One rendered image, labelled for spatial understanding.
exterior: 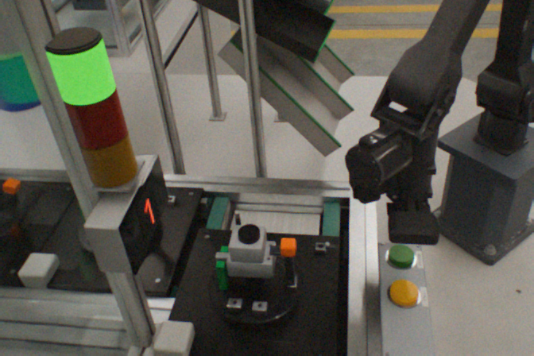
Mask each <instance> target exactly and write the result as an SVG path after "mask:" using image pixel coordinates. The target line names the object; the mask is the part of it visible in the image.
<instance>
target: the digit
mask: <svg viewBox="0 0 534 356"><path fill-rule="evenodd" d="M136 211H137V213H138V216H139V219H140V223H141V228H142V231H143V235H144V237H145V243H146V245H148V244H149V242H150V238H151V237H152V235H153V232H154V229H155V226H156V225H157V223H158V221H159V218H160V213H159V209H158V206H157V200H156V196H154V193H153V186H152V183H151V179H149V182H148V184H147V186H146V188H145V189H144V191H143V193H142V195H141V198H140V200H139V202H138V204H137V205H136Z"/></svg>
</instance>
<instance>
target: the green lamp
mask: <svg viewBox="0 0 534 356"><path fill-rule="evenodd" d="M46 55H47V57H48V60H49V62H50V65H51V68H52V71H53V75H54V77H55V79H56V82H57V85H58V88H59V90H60V94H61V97H62V99H63V100H64V101H65V102H66V103H69V104H72V105H87V104H92V103H97V102H101V101H102V100H103V99H105V98H106V97H109V96H110V95H111V94H112V93H113V92H114V89H115V83H114V77H113V74H112V70H111V66H110V62H109V60H108V57H107V54H106V48H105V45H104V41H103V39H102V40H101V41H100V42H99V44H98V45H97V46H95V47H94V48H91V49H89V50H87V51H85V52H82V53H80V54H76V55H70V56H58V55H53V53H50V52H46Z"/></svg>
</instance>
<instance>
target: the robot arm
mask: <svg viewBox="0 0 534 356"><path fill-rule="evenodd" d="M489 2H490V0H442V1H441V3H440V6H439V8H438V10H437V12H435V16H434V17H433V19H432V21H431V24H430V26H429V28H428V29H427V32H426V33H425V34H424V36H423V38H422V39H421V40H420V41H418V42H417V43H415V44H414V45H413V46H412V47H410V48H407V50H406V51H405V52H404V54H403V56H402V57H401V58H400V60H399V61H398V63H397V65H396V67H395V68H394V69H393V70H392V72H390V74H389V77H388V79H387V81H386V83H385V85H384V87H383V90H382V91H381V93H380V94H379V96H378V98H377V101H376V103H375V105H374V108H373V111H371V113H370V117H373V118H374V119H376V120H378V121H379V127H378V128H377V130H375V131H373V132H371V133H368V134H366V135H364V136H363V137H360V138H359V140H358V144H356V145H355V146H353V147H350V148H349V150H348V151H347V154H346V156H345V162H346V168H347V171H348V172H349V185H350V187H351V188H352V190H353V197H354V199H358V200H359V202H360V203H363V204H368V203H373V202H377V201H379V199H380V198H381V196H380V195H384V194H386V196H387V197H388V198H389V199H390V201H392V203H386V209H387V215H388V235H389V241H391V243H400V244H417V245H435V244H436V243H438V242H439V226H437V221H436V217H435V215H434V214H432V212H431V205H430V204H428V198H432V196H433V191H432V185H431V181H432V175H435V174H436V166H435V152H436V146H437V140H438V134H439V128H440V125H441V123H442V121H443V119H444V118H445V116H446V115H447V114H449V113H450V112H451V107H452V105H453V104H454V102H455V96H456V89H458V87H459V84H460V82H461V78H462V59H461V56H462V54H463V50H464V49H465V48H466V46H467V44H468V41H469V39H470V37H471V35H472V32H474V31H475V29H476V27H477V25H478V22H479V20H480V18H481V17H482V15H483V13H484V11H485V9H486V7H487V5H488V3H489ZM533 43H534V0H503V1H502V8H501V20H500V21H499V26H498V32H497V44H496V50H495V56H494V60H493V61H491V63H490V64H489V65H488V66H487V67H486V68H485V69H484V70H482V73H480V74H479V75H478V83H477V86H476V92H475V94H476V95H477V106H479V107H482V108H484V111H483V112H481V116H480V121H479V125H478V133H479V134H478V135H475V136H474V137H473V141H474V142H477V143H478V144H480V145H483V146H485V147H487V148H489V149H490V150H492V151H494V152H496V153H499V154H501V155H503V156H505V157H507V156H509V155H510V154H513V153H514V152H516V151H517V150H518V149H519V148H521V147H522V146H523V145H525V144H527V143H528V142H529V138H527V137H525V135H526V132H527V128H528V126H529V123H534V63H533V61H532V49H533ZM392 102H394V103H396V104H398V105H401V106H404V107H406V108H407V110H405V111H403V112H400V111H398V110H394V108H392V107H390V106H389V104H390V103H392Z"/></svg>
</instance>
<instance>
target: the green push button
mask: <svg viewBox="0 0 534 356"><path fill-rule="evenodd" d="M414 257H415V254H414V252H413V251H412V249H410V247H409V246H405V245H394V246H392V247H390V250H389V251H388V260H389V261H390V262H391V263H392V264H393V265H395V266H399V267H402V268H407V266H410V265H411V264H412V263H413V262H414Z"/></svg>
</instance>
